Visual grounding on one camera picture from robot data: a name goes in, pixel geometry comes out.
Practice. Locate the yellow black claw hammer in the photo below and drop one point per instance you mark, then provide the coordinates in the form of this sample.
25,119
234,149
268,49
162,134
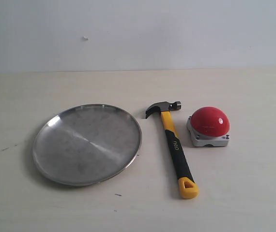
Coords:
187,186

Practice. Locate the red dome push button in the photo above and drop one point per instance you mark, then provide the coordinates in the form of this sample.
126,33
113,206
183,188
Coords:
209,126

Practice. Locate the round stainless steel plate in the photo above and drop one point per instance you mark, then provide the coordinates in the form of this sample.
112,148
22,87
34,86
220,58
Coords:
86,144

